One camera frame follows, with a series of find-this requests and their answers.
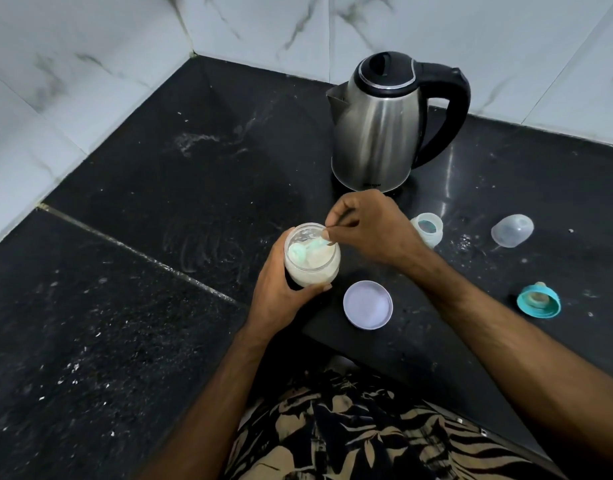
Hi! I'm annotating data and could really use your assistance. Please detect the person's right hand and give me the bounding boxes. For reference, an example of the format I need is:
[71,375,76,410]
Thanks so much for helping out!
[322,189,430,271]

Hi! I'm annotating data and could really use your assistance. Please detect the person's left hand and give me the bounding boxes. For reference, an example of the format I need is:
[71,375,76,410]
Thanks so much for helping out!
[246,228,333,335]

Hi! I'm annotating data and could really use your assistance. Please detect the clear baby bottle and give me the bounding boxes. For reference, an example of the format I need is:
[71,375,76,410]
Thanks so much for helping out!
[410,212,444,249]

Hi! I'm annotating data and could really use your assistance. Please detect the glass jar of white powder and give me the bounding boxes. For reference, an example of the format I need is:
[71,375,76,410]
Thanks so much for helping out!
[284,222,342,289]

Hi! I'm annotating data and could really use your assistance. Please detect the small teal measuring scoop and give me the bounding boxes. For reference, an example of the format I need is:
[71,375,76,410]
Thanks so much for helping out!
[288,227,337,263]

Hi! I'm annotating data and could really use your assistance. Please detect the white jar lid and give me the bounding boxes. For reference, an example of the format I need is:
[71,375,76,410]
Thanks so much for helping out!
[342,280,394,331]

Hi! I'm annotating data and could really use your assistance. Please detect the clear dome bottle cap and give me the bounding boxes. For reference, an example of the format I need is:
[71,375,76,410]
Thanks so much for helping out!
[490,214,535,249]

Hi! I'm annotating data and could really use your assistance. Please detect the teal bottle nipple ring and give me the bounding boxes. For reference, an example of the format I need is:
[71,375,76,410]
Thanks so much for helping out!
[516,281,562,319]

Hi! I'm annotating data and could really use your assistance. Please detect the person's left forearm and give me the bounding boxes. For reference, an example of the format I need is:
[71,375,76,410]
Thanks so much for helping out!
[136,319,282,480]

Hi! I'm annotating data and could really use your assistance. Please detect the person's right forearm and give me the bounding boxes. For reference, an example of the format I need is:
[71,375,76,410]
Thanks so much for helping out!
[411,249,613,465]

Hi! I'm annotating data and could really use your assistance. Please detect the steel electric kettle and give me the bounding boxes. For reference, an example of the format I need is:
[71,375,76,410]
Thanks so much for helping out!
[326,51,472,193]

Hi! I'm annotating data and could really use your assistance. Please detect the leaf patterned shorts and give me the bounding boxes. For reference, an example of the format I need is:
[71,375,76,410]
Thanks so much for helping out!
[224,367,562,480]

